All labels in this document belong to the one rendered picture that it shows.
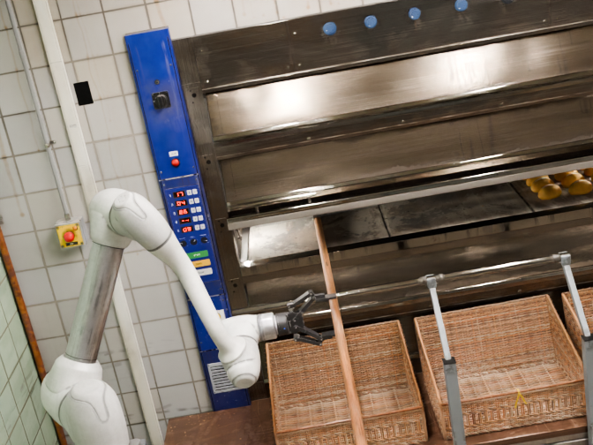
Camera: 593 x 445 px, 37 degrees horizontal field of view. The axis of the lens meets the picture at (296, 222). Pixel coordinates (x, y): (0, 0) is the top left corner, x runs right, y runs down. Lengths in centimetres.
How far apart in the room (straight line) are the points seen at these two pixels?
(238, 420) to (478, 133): 149
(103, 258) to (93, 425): 51
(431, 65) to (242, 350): 129
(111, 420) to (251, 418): 108
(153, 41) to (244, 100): 40
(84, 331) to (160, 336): 87
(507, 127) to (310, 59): 79
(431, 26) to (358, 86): 34
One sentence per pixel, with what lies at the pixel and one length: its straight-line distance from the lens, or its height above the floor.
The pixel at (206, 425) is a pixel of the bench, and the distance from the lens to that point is 376.
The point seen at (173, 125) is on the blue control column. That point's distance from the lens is 337.
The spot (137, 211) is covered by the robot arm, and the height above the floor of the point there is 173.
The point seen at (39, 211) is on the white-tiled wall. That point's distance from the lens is 359.
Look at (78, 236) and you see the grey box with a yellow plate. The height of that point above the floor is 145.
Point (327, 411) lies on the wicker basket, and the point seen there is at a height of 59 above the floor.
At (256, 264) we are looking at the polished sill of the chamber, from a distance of 358.
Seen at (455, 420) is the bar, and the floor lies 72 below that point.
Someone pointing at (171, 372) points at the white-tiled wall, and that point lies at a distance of 380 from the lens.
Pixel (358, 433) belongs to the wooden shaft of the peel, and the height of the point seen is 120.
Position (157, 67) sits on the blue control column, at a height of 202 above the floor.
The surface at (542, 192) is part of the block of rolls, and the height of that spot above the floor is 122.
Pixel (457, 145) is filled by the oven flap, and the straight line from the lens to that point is 348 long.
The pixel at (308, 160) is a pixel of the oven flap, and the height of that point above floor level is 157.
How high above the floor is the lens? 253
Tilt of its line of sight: 20 degrees down
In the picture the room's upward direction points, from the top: 10 degrees counter-clockwise
